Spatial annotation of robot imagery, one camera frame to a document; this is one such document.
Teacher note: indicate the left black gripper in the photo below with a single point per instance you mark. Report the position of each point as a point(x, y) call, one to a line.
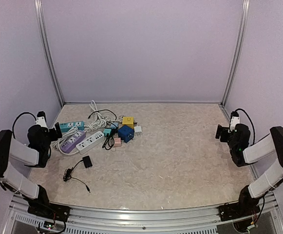
point(52, 130)

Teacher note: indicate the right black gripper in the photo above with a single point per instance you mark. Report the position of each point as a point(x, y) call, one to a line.
point(224, 129)

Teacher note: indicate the white power strip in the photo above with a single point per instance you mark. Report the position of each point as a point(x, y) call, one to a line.
point(90, 142)

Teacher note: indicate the pink plug adapter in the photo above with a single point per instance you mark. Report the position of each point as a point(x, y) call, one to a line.
point(118, 142)

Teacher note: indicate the dark blue cube socket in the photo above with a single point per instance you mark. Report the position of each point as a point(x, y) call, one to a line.
point(125, 133)

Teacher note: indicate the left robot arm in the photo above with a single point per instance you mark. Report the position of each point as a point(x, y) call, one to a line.
point(34, 155)

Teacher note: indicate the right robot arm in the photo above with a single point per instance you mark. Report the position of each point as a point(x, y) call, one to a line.
point(244, 154)

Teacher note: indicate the teal plug adapter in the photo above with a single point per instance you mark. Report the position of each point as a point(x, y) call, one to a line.
point(107, 132)

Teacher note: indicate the light blue plug adapter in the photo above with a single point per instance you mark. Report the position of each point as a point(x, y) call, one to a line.
point(114, 125)

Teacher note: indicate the white plug adapter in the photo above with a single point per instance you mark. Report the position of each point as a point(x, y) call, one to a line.
point(138, 131)

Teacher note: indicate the teal power strip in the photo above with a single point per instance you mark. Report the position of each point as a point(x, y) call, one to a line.
point(65, 127)

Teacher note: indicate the purple power strip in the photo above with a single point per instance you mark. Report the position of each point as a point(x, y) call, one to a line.
point(71, 143)

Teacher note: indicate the yellow cube socket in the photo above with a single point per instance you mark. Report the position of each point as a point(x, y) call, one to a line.
point(128, 121)

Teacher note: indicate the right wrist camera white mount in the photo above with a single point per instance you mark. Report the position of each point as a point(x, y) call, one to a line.
point(234, 120)

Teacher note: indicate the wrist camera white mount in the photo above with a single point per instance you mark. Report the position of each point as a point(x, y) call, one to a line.
point(41, 119)
point(234, 120)

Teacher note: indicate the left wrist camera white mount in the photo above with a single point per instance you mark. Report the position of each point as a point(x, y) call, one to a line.
point(41, 119)

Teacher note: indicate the black power adapter with cable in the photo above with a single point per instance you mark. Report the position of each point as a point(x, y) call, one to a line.
point(68, 172)

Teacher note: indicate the aluminium front rail frame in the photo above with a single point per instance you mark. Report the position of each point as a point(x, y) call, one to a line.
point(201, 220)

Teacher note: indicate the left aluminium corner post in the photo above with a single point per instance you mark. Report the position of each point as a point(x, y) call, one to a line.
point(47, 51)

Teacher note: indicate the aluminium corner post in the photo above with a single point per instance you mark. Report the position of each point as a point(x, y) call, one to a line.
point(237, 52)
point(47, 51)

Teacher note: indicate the right aluminium corner post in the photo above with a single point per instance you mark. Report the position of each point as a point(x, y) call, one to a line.
point(237, 52)

